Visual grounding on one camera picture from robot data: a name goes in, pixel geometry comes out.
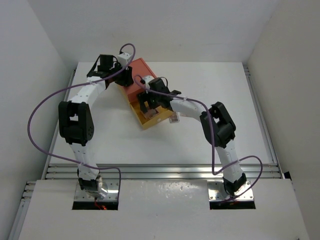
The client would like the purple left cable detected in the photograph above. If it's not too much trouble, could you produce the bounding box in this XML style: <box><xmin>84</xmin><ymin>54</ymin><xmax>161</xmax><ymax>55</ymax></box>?
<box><xmin>27</xmin><ymin>43</ymin><xmax>137</xmax><ymax>200</ymax></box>

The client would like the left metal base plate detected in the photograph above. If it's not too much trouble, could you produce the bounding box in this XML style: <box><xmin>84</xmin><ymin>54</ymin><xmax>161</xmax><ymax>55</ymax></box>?
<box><xmin>73</xmin><ymin>180</ymin><xmax>119</xmax><ymax>202</ymax></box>

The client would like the white front cover panel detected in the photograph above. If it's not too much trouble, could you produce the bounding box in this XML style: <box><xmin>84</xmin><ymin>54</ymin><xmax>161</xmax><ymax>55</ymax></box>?
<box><xmin>19</xmin><ymin>179</ymin><xmax>309</xmax><ymax>240</ymax></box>

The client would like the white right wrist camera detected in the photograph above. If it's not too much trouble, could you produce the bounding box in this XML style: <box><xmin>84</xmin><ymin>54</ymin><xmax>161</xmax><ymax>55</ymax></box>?
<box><xmin>143</xmin><ymin>75</ymin><xmax>154</xmax><ymax>90</ymax></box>

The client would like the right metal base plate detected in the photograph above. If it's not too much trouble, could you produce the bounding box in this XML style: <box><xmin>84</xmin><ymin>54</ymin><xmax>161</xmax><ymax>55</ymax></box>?
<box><xmin>207</xmin><ymin>180</ymin><xmax>254</xmax><ymax>202</ymax></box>

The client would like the orange drawer box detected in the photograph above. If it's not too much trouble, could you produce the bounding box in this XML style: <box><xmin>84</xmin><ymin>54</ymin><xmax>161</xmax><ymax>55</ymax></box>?
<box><xmin>116</xmin><ymin>57</ymin><xmax>158</xmax><ymax>103</ymax></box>

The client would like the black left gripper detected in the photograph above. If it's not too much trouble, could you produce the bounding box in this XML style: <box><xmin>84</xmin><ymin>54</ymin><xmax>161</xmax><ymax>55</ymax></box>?
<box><xmin>108</xmin><ymin>61</ymin><xmax>132</xmax><ymax>87</ymax></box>

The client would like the yellow drawer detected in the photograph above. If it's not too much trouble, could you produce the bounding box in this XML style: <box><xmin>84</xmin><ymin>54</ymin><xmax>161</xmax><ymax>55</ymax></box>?
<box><xmin>129</xmin><ymin>101</ymin><xmax>173</xmax><ymax>130</ymax></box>

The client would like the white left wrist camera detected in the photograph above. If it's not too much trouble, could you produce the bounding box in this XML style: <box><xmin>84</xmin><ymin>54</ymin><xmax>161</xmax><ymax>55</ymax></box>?
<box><xmin>117</xmin><ymin>52</ymin><xmax>132</xmax><ymax>67</ymax></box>

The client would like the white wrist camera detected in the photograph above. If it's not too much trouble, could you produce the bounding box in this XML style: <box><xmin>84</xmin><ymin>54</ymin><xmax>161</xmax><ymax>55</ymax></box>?
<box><xmin>143</xmin><ymin>75</ymin><xmax>154</xmax><ymax>90</ymax></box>
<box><xmin>117</xmin><ymin>52</ymin><xmax>132</xmax><ymax>67</ymax></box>

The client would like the small clear eyeshadow palette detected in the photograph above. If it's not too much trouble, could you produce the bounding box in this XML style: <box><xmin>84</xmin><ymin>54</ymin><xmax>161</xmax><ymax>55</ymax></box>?
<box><xmin>169</xmin><ymin>112</ymin><xmax>180</xmax><ymax>124</ymax></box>

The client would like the purple cable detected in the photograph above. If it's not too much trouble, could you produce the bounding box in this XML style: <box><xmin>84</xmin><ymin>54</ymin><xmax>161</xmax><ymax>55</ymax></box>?
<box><xmin>134</xmin><ymin>74</ymin><xmax>263</xmax><ymax>202</ymax></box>
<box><xmin>27</xmin><ymin>43</ymin><xmax>137</xmax><ymax>200</ymax></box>

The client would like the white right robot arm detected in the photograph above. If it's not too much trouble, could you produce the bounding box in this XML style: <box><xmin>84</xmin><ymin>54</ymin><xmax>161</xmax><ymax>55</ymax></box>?
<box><xmin>133</xmin><ymin>75</ymin><xmax>247</xmax><ymax>197</ymax></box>

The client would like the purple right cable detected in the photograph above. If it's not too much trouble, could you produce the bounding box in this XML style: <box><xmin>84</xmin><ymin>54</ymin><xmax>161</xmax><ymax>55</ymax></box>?
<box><xmin>134</xmin><ymin>74</ymin><xmax>263</xmax><ymax>202</ymax></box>

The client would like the brown eyeshadow palette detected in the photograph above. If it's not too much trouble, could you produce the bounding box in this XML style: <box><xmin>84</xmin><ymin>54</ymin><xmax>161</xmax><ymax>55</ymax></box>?
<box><xmin>142</xmin><ymin>107</ymin><xmax>159</xmax><ymax>120</ymax></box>

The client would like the aluminium frame rail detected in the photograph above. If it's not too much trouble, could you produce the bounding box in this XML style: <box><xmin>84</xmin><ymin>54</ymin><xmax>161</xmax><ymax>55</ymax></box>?
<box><xmin>42</xmin><ymin>163</ymin><xmax>283</xmax><ymax>180</ymax></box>

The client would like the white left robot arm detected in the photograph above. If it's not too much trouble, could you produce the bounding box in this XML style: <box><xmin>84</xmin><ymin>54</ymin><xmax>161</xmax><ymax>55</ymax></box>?
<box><xmin>58</xmin><ymin>52</ymin><xmax>133</xmax><ymax>199</ymax></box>

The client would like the metal base plate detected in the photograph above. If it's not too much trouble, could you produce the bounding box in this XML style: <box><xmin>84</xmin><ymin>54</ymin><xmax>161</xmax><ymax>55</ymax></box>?
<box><xmin>73</xmin><ymin>180</ymin><xmax>119</xmax><ymax>202</ymax></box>
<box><xmin>207</xmin><ymin>180</ymin><xmax>254</xmax><ymax>202</ymax></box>

